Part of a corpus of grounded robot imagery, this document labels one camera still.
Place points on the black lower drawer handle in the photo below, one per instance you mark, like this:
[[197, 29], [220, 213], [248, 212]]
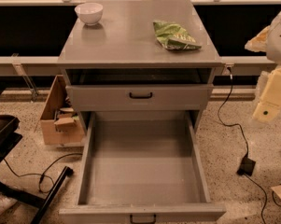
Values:
[[142, 219]]

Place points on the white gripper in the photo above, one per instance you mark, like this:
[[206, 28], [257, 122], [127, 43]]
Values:
[[279, 39]]

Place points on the cardboard box with scraps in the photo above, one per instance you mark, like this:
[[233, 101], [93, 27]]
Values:
[[60, 125]]

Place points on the open grey lower drawer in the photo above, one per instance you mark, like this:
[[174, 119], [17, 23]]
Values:
[[141, 163]]

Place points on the grey drawer cabinet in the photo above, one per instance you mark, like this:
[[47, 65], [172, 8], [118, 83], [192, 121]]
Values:
[[122, 49]]

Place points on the closed grey upper drawer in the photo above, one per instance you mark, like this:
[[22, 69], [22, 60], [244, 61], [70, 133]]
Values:
[[116, 97]]

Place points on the white ceramic bowl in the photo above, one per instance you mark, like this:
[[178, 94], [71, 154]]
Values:
[[89, 13]]

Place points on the black drawer handle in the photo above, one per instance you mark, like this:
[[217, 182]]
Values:
[[142, 219], [140, 96]]

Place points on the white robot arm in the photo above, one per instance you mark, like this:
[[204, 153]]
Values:
[[273, 51]]

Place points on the black power adapter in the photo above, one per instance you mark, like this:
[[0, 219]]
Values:
[[246, 166]]

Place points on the green jalapeno chip bag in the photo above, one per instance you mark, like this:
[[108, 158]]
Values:
[[173, 36]]

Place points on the black upper drawer handle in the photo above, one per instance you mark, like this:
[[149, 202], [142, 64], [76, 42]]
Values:
[[140, 96]]

